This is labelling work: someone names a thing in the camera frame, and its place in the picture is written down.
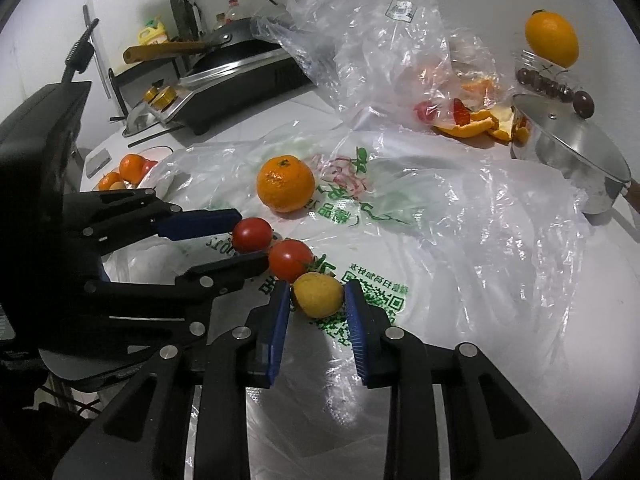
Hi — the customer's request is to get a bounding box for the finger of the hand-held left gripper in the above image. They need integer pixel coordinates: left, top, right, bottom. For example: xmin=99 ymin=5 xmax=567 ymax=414
xmin=82 ymin=251 xmax=272 ymax=345
xmin=65 ymin=187 xmax=244 ymax=246

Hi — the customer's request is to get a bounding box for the steel induction cooker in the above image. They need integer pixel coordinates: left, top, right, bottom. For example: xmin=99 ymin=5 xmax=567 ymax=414
xmin=142 ymin=52 xmax=316 ymax=136

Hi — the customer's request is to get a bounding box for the black wok with wooden handle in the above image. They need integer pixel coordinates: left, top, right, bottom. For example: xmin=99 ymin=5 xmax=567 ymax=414
xmin=123 ymin=17 xmax=281 ymax=76

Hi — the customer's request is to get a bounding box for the black metal rack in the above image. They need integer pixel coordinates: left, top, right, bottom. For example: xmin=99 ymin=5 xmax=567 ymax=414
xmin=107 ymin=35 xmax=183 ymax=116

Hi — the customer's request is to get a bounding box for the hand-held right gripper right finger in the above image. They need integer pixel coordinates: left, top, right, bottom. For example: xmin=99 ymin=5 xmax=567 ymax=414
xmin=344 ymin=279 xmax=583 ymax=480

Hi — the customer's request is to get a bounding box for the orange peel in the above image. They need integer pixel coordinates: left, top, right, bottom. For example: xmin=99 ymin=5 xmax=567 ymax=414
xmin=432 ymin=75 xmax=516 ymax=142

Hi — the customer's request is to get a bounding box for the clear plastic bag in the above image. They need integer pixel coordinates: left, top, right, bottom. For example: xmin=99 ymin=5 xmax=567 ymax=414
xmin=250 ymin=0 xmax=506 ymax=133

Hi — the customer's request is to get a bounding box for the smartphone in clear case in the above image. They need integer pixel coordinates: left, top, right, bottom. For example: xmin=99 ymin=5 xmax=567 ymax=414
xmin=86 ymin=149 xmax=112 ymax=178

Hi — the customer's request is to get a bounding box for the dark vertical pipe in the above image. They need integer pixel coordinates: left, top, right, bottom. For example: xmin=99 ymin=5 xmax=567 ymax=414
xmin=161 ymin=0 xmax=193 ymax=78

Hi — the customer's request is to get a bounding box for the grey metal rod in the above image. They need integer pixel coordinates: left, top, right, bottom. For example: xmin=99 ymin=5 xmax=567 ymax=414
xmin=82 ymin=5 xmax=113 ymax=98

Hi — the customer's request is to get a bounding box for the large orange with stem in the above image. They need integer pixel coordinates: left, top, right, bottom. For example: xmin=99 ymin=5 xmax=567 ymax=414
xmin=524 ymin=9 xmax=580 ymax=68

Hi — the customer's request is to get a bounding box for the white plate with dark rim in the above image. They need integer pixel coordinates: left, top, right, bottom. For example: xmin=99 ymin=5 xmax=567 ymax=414
xmin=97 ymin=146 xmax=173 ymax=192

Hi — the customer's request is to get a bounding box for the folded umbrella with hook handle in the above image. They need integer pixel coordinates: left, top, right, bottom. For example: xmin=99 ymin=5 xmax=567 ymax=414
xmin=177 ymin=0 xmax=205 ymax=41

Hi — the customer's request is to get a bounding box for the steel pot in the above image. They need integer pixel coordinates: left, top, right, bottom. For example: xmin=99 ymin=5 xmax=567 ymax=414
xmin=510 ymin=115 xmax=640 ymax=216

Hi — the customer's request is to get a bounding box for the glass jar of dates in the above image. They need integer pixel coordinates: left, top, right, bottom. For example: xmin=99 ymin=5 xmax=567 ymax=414
xmin=515 ymin=50 xmax=576 ymax=103

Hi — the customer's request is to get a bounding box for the yellow detergent bottle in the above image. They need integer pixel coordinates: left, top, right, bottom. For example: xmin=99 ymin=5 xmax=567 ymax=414
xmin=138 ymin=16 xmax=168 ymax=46

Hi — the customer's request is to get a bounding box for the large tangerine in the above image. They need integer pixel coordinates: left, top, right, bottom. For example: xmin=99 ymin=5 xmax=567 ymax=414
xmin=256 ymin=155 xmax=316 ymax=213

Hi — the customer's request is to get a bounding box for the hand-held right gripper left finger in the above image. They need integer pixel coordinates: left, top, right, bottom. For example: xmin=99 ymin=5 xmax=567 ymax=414
xmin=52 ymin=280 xmax=293 ymax=480

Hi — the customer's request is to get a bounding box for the domed steel wok lid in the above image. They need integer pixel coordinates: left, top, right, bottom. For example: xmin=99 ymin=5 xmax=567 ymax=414
xmin=122 ymin=102 xmax=166 ymax=138

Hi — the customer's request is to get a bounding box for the black chopstick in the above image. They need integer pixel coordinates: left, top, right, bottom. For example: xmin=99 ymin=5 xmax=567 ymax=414
xmin=121 ymin=124 xmax=182 ymax=147

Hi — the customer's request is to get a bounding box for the white green-printed plastic bag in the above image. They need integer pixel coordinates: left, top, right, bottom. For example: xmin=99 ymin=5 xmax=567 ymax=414
xmin=105 ymin=120 xmax=596 ymax=480

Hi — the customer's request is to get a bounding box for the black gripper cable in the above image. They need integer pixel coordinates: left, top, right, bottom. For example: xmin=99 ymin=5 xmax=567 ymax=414
xmin=60 ymin=17 xmax=100 ymax=83

